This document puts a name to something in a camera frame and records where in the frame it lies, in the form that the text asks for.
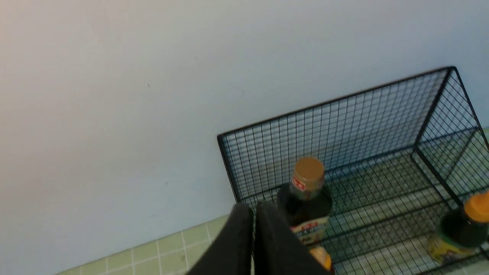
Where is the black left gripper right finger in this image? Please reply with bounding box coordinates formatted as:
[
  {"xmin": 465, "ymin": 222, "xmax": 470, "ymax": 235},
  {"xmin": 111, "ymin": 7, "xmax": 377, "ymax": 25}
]
[{"xmin": 254, "ymin": 202, "xmax": 335, "ymax": 275}]

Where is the tall dark vinegar bottle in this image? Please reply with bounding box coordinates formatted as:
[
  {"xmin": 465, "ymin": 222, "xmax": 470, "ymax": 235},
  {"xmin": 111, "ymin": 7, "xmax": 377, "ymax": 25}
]
[{"xmin": 277, "ymin": 157, "xmax": 332, "ymax": 246}]

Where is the green checkered tablecloth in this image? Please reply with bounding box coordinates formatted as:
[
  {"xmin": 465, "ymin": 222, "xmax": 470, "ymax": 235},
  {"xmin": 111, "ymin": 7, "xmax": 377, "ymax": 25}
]
[{"xmin": 60, "ymin": 131, "xmax": 488, "ymax": 275}]

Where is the red sauce bottle yellow cap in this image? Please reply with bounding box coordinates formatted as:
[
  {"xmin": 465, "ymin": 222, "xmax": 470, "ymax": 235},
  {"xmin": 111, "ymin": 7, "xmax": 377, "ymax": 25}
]
[{"xmin": 309, "ymin": 246, "xmax": 335, "ymax": 275}]

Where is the black wire mesh rack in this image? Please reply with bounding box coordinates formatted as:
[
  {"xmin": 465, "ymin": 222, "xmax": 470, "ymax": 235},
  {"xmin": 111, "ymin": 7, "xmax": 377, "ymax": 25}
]
[{"xmin": 217, "ymin": 66, "xmax": 488, "ymax": 275}]

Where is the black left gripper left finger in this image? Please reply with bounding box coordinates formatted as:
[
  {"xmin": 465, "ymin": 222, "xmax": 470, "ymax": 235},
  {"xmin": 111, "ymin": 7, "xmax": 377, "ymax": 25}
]
[{"xmin": 188, "ymin": 203, "xmax": 254, "ymax": 275}]

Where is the dark oyster sauce bottle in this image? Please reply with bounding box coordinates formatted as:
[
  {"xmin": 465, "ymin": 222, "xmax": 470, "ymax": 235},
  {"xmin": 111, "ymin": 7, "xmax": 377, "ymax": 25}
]
[{"xmin": 427, "ymin": 192, "xmax": 489, "ymax": 264}]

